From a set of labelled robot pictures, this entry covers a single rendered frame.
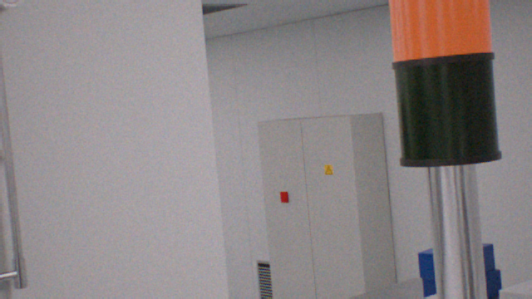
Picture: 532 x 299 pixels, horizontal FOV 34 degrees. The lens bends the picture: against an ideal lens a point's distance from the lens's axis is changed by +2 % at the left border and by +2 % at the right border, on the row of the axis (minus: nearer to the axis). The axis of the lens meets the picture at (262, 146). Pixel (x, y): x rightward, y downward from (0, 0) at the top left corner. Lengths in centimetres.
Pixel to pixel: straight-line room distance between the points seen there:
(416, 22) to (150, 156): 161
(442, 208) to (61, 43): 153
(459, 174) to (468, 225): 3
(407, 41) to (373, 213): 703
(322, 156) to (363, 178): 42
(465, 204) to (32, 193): 149
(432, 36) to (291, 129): 735
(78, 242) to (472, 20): 155
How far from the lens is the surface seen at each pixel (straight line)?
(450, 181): 45
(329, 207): 755
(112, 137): 196
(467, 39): 44
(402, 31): 44
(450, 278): 46
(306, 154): 767
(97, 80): 195
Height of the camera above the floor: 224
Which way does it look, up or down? 3 degrees down
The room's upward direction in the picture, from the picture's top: 5 degrees counter-clockwise
